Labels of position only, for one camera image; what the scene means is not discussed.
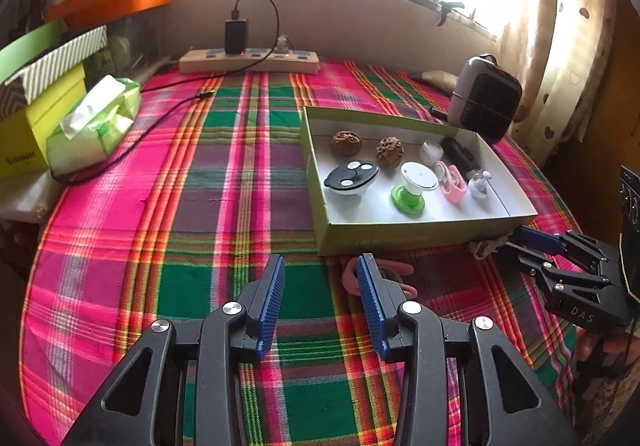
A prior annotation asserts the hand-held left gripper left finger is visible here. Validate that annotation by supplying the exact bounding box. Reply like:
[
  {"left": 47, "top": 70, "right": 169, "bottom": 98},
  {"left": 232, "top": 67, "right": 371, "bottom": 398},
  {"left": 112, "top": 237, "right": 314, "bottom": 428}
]
[{"left": 62, "top": 254, "right": 287, "bottom": 446}]

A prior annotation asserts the black window hook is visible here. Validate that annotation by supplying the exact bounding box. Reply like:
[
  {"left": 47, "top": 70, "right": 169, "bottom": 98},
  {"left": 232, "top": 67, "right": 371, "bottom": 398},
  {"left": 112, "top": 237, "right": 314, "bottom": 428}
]
[{"left": 437, "top": 1, "right": 463, "bottom": 27}]

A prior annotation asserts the white round lamp green base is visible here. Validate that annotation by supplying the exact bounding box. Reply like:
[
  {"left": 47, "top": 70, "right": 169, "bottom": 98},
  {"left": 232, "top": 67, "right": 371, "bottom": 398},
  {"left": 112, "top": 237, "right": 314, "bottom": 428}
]
[{"left": 391, "top": 161, "right": 441, "bottom": 216}]

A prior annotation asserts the black charger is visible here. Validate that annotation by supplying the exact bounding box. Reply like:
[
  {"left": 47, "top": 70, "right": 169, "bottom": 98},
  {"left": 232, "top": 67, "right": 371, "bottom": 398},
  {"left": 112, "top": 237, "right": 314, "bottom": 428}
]
[{"left": 225, "top": 18, "right": 248, "bottom": 54}]

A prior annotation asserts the green and white cardboard box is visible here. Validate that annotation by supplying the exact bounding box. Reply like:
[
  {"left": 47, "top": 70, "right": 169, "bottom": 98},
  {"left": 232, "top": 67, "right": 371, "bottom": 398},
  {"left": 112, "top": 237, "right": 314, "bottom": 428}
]
[{"left": 299, "top": 105, "right": 538, "bottom": 257}]

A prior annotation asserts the large brown walnut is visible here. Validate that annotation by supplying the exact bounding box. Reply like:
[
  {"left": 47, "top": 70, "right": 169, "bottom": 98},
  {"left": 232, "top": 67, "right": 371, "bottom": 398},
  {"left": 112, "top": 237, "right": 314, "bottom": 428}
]
[{"left": 376, "top": 136, "right": 404, "bottom": 166}]

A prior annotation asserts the white usb cable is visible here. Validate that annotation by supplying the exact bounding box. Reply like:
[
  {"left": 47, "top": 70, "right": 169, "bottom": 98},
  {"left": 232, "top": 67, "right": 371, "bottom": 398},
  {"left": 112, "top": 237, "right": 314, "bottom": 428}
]
[{"left": 467, "top": 236, "right": 511, "bottom": 260}]

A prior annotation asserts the small brown walnut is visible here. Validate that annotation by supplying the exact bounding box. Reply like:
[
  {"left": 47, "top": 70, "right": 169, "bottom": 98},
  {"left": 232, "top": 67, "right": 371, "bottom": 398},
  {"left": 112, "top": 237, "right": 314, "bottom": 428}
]
[{"left": 330, "top": 131, "right": 362, "bottom": 158}]

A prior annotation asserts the small white round jar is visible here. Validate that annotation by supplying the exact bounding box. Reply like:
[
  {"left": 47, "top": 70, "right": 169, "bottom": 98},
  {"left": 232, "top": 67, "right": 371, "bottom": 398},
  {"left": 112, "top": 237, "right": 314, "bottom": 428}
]
[{"left": 419, "top": 141, "right": 446, "bottom": 166}]

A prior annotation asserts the cream curtain with hearts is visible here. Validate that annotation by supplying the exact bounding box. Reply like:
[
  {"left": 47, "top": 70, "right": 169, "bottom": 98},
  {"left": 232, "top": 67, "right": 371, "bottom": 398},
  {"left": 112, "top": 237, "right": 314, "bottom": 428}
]
[{"left": 500, "top": 0, "right": 618, "bottom": 162}]

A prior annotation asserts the white side table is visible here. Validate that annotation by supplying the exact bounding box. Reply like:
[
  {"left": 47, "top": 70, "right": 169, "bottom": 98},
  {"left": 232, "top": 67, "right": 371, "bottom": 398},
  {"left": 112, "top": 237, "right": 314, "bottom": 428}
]
[{"left": 0, "top": 171, "right": 66, "bottom": 222}]

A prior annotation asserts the green tissue pack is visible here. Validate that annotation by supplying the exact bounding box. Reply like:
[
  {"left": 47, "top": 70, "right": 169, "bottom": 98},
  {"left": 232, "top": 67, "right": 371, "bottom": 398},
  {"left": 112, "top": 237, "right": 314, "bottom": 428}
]
[{"left": 46, "top": 75, "right": 142, "bottom": 172}]

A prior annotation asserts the green box lid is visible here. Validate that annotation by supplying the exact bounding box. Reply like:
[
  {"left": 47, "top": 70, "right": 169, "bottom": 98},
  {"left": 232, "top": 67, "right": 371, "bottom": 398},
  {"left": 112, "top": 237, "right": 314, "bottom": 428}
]
[{"left": 0, "top": 21, "right": 68, "bottom": 82}]

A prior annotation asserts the yellow-green box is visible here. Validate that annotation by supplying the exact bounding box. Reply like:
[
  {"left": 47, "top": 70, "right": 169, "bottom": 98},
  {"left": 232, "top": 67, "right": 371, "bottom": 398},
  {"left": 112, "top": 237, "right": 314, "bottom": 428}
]
[{"left": 0, "top": 63, "right": 86, "bottom": 179}]

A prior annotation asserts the dark grey round lid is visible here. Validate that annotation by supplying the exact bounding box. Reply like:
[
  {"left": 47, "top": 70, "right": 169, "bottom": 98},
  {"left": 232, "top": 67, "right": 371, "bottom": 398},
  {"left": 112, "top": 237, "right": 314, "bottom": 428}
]
[{"left": 324, "top": 160, "right": 379, "bottom": 197}]

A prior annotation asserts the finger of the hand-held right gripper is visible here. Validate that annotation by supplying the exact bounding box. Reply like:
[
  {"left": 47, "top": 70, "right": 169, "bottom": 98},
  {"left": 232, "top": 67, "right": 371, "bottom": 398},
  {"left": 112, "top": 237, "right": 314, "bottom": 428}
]
[
  {"left": 501, "top": 242, "right": 612, "bottom": 300},
  {"left": 514, "top": 225, "right": 620, "bottom": 278}
]

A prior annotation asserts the green white striped box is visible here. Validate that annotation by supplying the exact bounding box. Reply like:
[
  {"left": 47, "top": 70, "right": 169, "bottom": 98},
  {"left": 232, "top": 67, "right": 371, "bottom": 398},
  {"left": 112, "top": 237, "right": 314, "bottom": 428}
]
[{"left": 0, "top": 25, "right": 108, "bottom": 119}]

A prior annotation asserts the beige pointed tool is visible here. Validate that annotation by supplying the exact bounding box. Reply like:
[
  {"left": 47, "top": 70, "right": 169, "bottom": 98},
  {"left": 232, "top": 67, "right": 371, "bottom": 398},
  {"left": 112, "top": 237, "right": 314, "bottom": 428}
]
[{"left": 411, "top": 69, "right": 458, "bottom": 89}]

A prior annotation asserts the grey space heater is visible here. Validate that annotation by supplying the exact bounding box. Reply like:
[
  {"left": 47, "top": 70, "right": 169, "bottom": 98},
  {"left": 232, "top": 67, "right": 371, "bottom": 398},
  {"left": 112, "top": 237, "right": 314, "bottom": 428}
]
[{"left": 446, "top": 54, "right": 523, "bottom": 145}]

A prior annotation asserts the black charger cable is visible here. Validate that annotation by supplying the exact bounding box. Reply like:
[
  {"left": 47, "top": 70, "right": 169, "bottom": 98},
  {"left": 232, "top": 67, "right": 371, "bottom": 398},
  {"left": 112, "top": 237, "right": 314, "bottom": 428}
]
[{"left": 50, "top": 0, "right": 280, "bottom": 184}]

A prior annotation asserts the white earbud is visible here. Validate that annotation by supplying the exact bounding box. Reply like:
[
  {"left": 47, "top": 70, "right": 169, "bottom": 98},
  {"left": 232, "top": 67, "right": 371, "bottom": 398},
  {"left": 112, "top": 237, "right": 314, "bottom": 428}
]
[{"left": 468, "top": 174, "right": 493, "bottom": 200}]

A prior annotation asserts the plaid tablecloth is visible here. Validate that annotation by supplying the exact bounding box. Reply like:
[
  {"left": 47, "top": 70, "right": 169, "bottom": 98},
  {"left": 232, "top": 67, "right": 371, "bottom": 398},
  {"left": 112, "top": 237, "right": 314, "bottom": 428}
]
[{"left": 20, "top": 58, "right": 586, "bottom": 446}]

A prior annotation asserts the pale green jar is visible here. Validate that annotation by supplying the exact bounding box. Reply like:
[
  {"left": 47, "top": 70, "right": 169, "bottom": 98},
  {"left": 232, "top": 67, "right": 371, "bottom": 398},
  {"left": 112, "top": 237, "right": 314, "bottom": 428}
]
[{"left": 102, "top": 33, "right": 133, "bottom": 72}]

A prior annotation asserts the black flashlight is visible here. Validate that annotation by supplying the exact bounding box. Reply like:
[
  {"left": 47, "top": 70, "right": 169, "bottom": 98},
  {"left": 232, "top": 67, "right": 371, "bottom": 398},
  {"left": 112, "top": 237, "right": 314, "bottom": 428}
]
[{"left": 441, "top": 136, "right": 483, "bottom": 182}]

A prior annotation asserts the pink ear-hook headphone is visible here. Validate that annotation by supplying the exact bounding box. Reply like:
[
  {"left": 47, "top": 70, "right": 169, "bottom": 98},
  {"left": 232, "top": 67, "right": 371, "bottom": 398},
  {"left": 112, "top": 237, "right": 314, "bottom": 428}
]
[
  {"left": 442, "top": 163, "right": 469, "bottom": 204},
  {"left": 342, "top": 258, "right": 418, "bottom": 299}
]

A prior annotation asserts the person's right hand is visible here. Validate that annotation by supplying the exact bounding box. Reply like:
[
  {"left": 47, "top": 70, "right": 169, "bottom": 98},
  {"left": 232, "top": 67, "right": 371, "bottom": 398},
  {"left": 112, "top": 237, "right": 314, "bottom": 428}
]
[{"left": 577, "top": 321, "right": 640, "bottom": 377}]

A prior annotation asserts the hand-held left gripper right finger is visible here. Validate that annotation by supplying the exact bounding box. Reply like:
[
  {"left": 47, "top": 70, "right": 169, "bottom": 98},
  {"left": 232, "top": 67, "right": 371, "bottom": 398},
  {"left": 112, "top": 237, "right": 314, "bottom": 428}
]
[{"left": 356, "top": 253, "right": 583, "bottom": 446}]

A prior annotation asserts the beige power strip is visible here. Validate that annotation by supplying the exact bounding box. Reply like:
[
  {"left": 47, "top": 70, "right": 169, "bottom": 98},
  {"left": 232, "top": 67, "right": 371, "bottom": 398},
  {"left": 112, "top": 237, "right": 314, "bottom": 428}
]
[{"left": 179, "top": 47, "right": 320, "bottom": 74}]

